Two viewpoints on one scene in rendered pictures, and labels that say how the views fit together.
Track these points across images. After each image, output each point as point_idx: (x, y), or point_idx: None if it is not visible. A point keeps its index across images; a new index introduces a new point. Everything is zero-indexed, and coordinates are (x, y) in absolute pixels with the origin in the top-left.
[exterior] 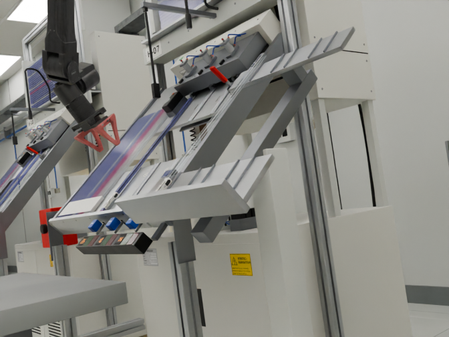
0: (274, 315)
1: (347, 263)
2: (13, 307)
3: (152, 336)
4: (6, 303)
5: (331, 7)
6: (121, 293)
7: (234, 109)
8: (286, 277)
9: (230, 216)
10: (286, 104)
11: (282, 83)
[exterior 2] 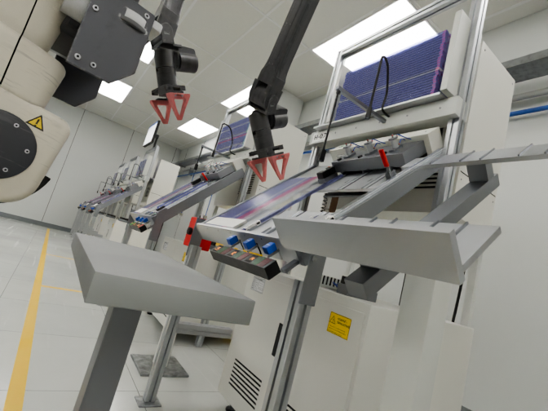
0: (388, 405)
1: None
2: (130, 276)
3: (233, 346)
4: (126, 269)
5: (482, 148)
6: (247, 311)
7: (388, 190)
8: (420, 372)
9: (335, 279)
10: (470, 194)
11: (418, 192)
